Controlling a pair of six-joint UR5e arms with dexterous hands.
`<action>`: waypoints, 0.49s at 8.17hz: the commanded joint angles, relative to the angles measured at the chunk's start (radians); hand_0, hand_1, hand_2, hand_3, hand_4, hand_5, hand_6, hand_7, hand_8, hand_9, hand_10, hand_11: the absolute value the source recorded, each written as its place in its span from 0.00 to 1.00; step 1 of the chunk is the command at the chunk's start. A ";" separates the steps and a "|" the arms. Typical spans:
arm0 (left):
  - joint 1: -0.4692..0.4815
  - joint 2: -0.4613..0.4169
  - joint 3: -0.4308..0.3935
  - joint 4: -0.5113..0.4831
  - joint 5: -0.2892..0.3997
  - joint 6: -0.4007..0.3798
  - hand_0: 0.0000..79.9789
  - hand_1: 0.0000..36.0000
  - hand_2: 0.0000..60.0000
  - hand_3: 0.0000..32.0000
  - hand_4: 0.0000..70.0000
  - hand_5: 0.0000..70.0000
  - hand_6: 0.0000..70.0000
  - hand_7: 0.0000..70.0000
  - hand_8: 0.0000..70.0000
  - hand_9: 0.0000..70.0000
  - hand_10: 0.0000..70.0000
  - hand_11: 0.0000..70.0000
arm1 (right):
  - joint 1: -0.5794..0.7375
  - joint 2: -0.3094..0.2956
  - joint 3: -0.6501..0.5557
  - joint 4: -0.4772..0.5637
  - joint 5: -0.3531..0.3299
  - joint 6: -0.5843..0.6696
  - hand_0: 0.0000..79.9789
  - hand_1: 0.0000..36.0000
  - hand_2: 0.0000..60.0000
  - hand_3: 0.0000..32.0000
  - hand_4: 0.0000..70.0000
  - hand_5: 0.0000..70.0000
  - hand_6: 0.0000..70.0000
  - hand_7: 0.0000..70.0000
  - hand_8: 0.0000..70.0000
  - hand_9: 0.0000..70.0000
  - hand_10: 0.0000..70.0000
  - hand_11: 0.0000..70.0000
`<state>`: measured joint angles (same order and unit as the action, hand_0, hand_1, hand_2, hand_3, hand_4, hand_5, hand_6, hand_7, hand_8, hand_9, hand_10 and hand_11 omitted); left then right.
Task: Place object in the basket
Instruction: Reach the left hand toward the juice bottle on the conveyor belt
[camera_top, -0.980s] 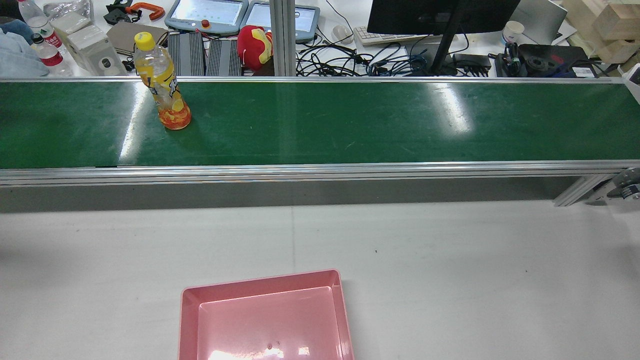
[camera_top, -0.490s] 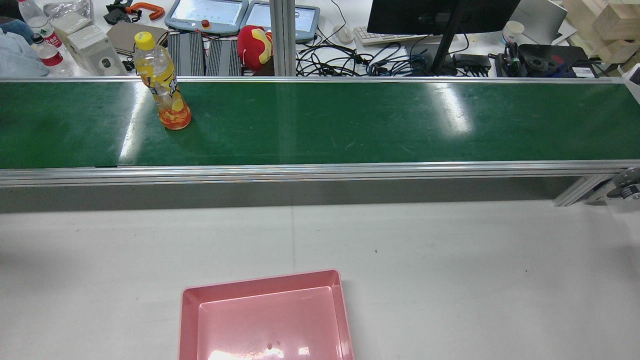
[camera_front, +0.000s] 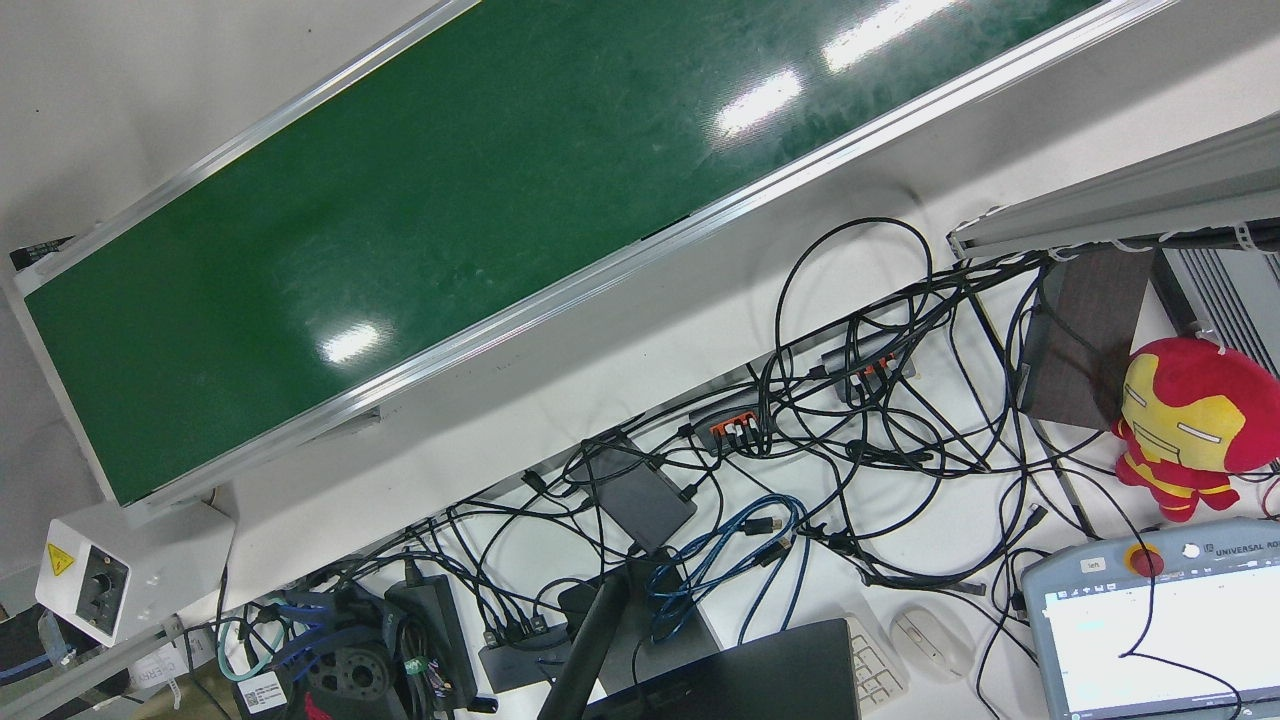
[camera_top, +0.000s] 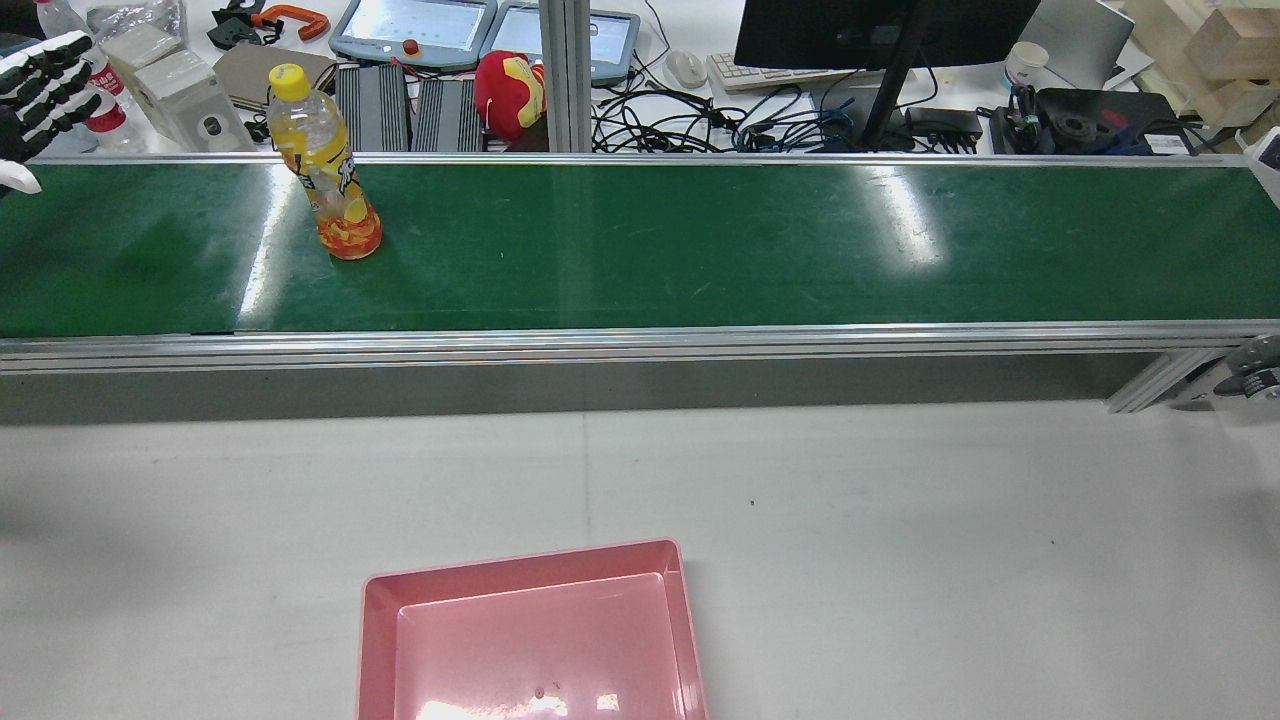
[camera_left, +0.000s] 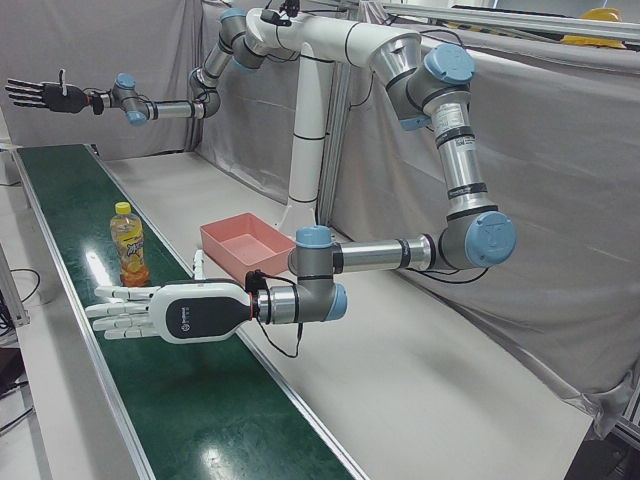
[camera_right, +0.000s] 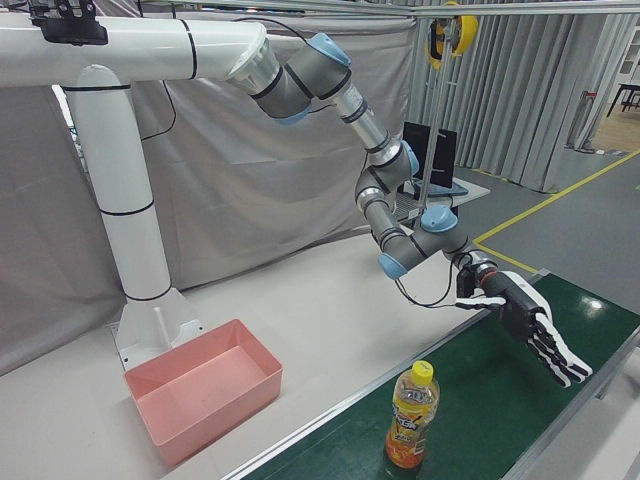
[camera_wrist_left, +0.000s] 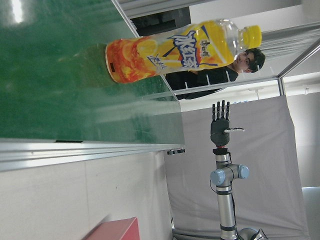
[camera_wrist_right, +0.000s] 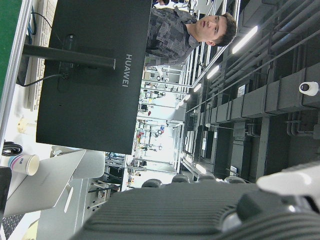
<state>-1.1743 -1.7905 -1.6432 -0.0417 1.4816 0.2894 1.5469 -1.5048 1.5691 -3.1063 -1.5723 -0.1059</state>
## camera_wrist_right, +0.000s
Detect white paper cup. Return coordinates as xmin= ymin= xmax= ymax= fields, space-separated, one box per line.
xmin=7 ymin=154 xmax=41 ymax=177

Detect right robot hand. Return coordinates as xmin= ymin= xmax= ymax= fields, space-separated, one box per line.
xmin=69 ymin=161 xmax=320 ymax=240

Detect black Huawei monitor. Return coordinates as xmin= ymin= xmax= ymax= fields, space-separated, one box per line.
xmin=35 ymin=0 xmax=153 ymax=155

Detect silver laptop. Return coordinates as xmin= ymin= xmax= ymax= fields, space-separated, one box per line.
xmin=0 ymin=149 xmax=87 ymax=240

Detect long ceiling light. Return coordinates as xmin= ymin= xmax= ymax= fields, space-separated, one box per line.
xmin=206 ymin=64 xmax=221 ymax=80
xmin=231 ymin=24 xmax=260 ymax=55

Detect black monitor cable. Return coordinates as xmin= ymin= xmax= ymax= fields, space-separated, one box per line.
xmin=16 ymin=73 xmax=64 ymax=88

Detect green conveyor belt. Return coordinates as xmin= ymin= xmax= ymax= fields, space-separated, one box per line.
xmin=0 ymin=0 xmax=33 ymax=141

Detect white keyboard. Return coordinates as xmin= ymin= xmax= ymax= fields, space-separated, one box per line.
xmin=24 ymin=0 xmax=59 ymax=112

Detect person in patterned shirt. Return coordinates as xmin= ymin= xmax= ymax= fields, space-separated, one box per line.
xmin=144 ymin=6 xmax=238 ymax=68

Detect white security camera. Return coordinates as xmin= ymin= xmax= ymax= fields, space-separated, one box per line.
xmin=298 ymin=81 xmax=320 ymax=96

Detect blue cable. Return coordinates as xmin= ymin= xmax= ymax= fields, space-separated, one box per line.
xmin=27 ymin=12 xmax=36 ymax=36

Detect coiled black cable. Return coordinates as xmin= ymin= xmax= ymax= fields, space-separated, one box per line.
xmin=1 ymin=141 xmax=24 ymax=156

